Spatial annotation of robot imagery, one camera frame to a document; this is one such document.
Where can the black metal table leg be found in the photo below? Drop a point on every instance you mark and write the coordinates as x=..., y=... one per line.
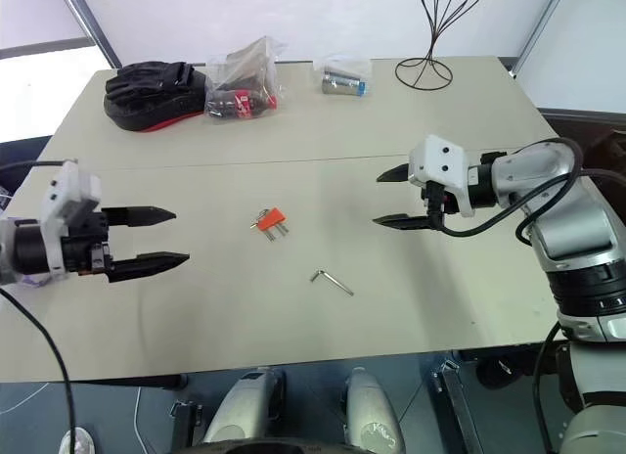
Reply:
x=457, y=405
x=188, y=422

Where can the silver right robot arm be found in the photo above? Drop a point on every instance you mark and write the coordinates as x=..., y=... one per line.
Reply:
x=562, y=219

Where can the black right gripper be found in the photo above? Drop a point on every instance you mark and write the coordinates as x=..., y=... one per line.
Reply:
x=437, y=199

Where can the clear bag with black-red items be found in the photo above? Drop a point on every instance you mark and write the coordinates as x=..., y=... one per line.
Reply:
x=242, y=82

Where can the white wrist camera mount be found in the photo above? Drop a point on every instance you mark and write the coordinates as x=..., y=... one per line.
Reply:
x=440, y=158
x=63, y=199

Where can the orange hex key holder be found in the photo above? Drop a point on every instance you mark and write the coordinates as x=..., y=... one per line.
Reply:
x=272, y=218

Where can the clear bag with metal cylinder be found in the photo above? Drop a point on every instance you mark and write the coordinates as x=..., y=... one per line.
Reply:
x=342, y=77

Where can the silver robot leg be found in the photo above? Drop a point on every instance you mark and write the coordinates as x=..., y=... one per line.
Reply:
x=371, y=410
x=244, y=405

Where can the grey partition frame post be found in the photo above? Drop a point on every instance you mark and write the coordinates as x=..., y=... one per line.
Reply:
x=535, y=31

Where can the round grey floor object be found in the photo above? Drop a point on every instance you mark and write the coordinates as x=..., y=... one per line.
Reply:
x=77, y=441

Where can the black padded mitt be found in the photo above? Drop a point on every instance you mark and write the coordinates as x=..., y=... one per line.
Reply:
x=151, y=97

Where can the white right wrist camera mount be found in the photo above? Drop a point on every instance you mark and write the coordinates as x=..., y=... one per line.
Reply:
x=440, y=158

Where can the black diagonal frame bar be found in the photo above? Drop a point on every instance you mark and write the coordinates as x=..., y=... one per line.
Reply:
x=98, y=28

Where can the thin metal pin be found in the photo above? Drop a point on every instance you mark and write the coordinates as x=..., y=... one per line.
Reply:
x=257, y=221

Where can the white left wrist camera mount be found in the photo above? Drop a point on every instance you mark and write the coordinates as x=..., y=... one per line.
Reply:
x=63, y=199

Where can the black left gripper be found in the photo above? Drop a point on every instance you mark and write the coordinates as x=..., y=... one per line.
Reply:
x=83, y=243

